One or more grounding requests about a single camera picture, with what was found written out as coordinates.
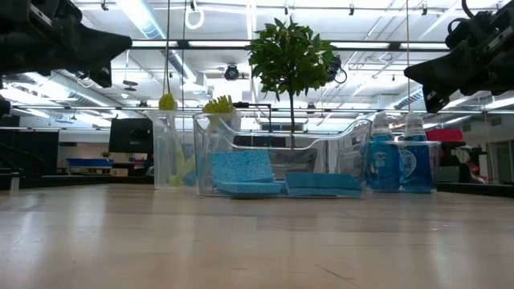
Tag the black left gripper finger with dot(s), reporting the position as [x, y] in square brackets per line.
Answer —
[92, 36]
[96, 60]

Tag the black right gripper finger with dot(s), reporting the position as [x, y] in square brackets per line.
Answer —
[445, 88]
[445, 64]

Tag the yellow-green dish brush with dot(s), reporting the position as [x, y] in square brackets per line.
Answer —
[219, 106]
[168, 102]

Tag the blue dish soap bottle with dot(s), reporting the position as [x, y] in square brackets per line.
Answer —
[383, 168]
[419, 168]

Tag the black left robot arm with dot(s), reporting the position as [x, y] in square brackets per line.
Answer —
[3, 107]

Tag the red case on black cart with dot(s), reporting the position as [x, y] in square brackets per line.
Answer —
[445, 135]

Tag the black monitor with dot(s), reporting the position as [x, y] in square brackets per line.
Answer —
[128, 136]

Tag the black light bar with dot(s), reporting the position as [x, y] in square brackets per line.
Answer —
[182, 43]

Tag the blue crate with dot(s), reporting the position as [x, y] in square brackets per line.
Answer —
[89, 162]

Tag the black cabinet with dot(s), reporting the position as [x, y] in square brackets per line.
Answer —
[28, 152]

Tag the tall clear plastic bin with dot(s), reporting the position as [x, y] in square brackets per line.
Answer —
[160, 152]

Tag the round black ceiling light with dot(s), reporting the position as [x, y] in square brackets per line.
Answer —
[231, 73]

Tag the potted small green tree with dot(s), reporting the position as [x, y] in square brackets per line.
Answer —
[289, 60]

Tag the black aluminium table frame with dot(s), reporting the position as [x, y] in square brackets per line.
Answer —
[80, 181]

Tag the small grey post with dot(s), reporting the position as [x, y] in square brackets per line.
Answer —
[15, 180]

